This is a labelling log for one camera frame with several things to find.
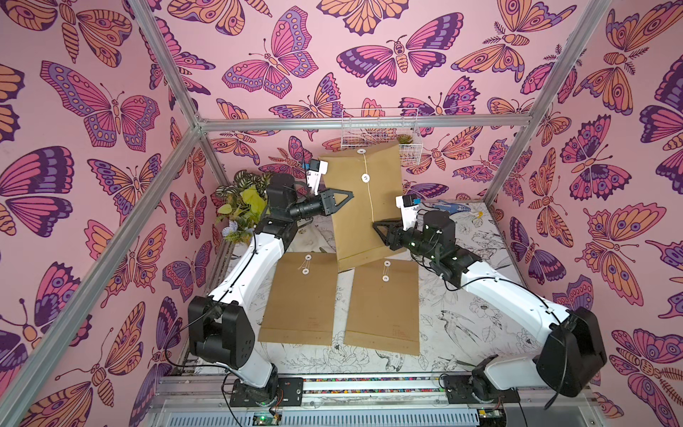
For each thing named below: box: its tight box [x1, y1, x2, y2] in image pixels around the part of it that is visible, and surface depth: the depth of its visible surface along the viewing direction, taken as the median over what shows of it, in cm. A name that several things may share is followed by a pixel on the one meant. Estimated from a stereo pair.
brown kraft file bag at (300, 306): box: [257, 251, 339, 347], surface depth 93 cm
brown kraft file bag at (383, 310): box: [344, 258, 420, 356], surface depth 91 cm
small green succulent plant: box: [396, 133, 414, 145], surface depth 94 cm
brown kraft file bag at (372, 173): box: [319, 140, 407, 274], surface depth 74 cm
